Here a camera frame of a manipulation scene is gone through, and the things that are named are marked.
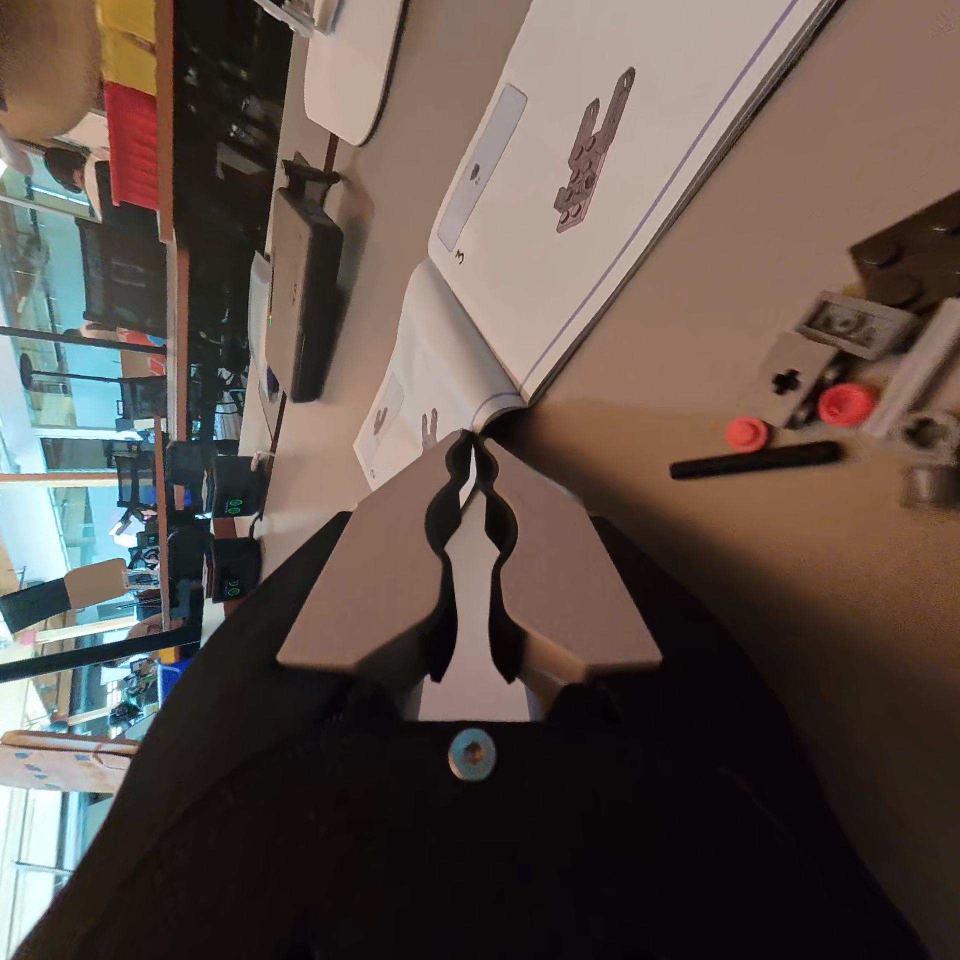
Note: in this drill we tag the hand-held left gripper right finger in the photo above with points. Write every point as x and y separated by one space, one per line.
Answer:
577 592

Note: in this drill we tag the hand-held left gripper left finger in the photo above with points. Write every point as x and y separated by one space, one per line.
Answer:
360 592

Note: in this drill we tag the black lego axle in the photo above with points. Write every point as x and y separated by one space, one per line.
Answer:
750 461

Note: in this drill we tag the red round lego piece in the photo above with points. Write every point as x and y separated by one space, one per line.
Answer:
748 433
845 405

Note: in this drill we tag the grey lego brick cross hole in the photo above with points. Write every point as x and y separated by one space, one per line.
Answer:
787 375

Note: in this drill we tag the grey lego pin connector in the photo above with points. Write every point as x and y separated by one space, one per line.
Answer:
930 457

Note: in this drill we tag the light grey hollow lego piece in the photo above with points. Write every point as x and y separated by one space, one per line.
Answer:
855 322

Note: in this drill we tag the light grey lego liftarm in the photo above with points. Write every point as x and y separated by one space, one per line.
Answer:
919 367

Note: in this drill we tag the lego instruction booklet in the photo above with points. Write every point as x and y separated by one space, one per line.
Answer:
637 187

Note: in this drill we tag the dark brown lego plate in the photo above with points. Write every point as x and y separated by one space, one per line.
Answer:
915 247

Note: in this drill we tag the black charger green display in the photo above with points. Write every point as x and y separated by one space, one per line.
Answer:
234 570
236 487

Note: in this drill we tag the white flat device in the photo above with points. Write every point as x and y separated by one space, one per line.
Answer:
259 315

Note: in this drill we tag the black rectangular device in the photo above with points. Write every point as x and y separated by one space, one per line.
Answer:
304 285

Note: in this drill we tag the wooden board blue dots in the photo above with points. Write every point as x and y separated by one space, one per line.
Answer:
67 761

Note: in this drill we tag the red ribbed bin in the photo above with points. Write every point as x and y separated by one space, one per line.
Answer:
133 150

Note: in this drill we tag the white rounded board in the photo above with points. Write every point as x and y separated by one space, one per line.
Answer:
349 67

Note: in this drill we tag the yellow bin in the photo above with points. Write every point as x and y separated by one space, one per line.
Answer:
127 37

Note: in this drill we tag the brown wooden rail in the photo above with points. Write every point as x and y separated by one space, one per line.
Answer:
171 300

